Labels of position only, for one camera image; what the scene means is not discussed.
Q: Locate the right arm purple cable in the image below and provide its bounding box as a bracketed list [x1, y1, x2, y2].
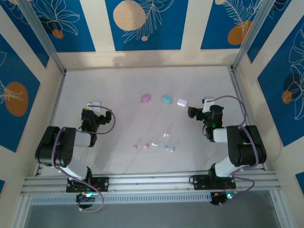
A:
[206, 95, 259, 207]

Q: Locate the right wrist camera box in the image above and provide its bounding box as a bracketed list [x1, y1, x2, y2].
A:
[201, 96, 216, 113]

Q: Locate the aluminium table side rail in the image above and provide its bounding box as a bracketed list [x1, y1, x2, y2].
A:
[228, 66, 269, 171]
[34, 71, 67, 177]

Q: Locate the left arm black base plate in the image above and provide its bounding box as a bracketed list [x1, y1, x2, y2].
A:
[66, 177, 110, 193]

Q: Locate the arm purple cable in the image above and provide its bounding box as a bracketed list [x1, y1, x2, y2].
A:
[206, 95, 259, 207]
[51, 102, 117, 212]

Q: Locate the aluminium frame post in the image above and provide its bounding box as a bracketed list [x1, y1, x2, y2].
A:
[231, 0, 278, 72]
[18, 0, 67, 75]

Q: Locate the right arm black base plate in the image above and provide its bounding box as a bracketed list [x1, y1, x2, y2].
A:
[191, 174, 237, 190]

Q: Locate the aluminium mounting rail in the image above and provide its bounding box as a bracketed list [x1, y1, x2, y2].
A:
[20, 170, 282, 197]

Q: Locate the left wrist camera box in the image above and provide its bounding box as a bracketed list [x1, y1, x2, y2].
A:
[86, 100, 103, 113]

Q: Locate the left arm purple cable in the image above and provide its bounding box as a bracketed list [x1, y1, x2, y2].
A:
[51, 102, 117, 212]

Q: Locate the grey slotted cable duct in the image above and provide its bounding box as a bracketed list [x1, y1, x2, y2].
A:
[30, 191, 213, 205]

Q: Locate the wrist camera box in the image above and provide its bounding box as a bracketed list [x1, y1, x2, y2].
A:
[201, 96, 216, 113]
[86, 100, 103, 113]

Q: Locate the aluminium frame leg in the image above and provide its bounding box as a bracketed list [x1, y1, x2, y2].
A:
[9, 196, 33, 228]
[269, 190, 294, 228]

